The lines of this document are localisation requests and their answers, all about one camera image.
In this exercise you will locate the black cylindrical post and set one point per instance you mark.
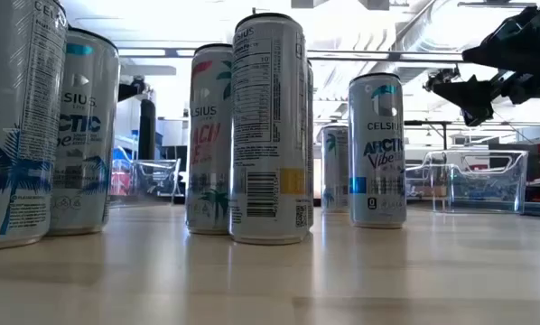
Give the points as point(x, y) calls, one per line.
point(146, 131)

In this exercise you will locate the Celsius Arctic Vibe can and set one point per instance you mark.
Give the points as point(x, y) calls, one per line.
point(87, 135)
point(376, 149)
point(17, 135)

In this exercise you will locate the dark background monitor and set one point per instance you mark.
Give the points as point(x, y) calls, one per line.
point(173, 155)

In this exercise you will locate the blue red shelf bins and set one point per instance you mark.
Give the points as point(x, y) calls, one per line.
point(121, 180)

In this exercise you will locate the Celsius Tropical Vibe can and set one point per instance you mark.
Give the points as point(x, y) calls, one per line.
point(310, 135)
point(265, 135)

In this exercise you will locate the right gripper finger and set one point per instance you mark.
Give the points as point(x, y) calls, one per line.
point(523, 40)
point(475, 97)

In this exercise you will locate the Celsius Peach Vibe can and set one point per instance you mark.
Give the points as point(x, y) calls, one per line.
point(207, 135)
point(335, 167)

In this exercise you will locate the clear plastic bin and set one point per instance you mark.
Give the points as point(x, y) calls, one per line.
point(477, 189)
point(161, 176)

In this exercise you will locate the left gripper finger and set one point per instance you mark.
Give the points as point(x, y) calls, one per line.
point(126, 92)

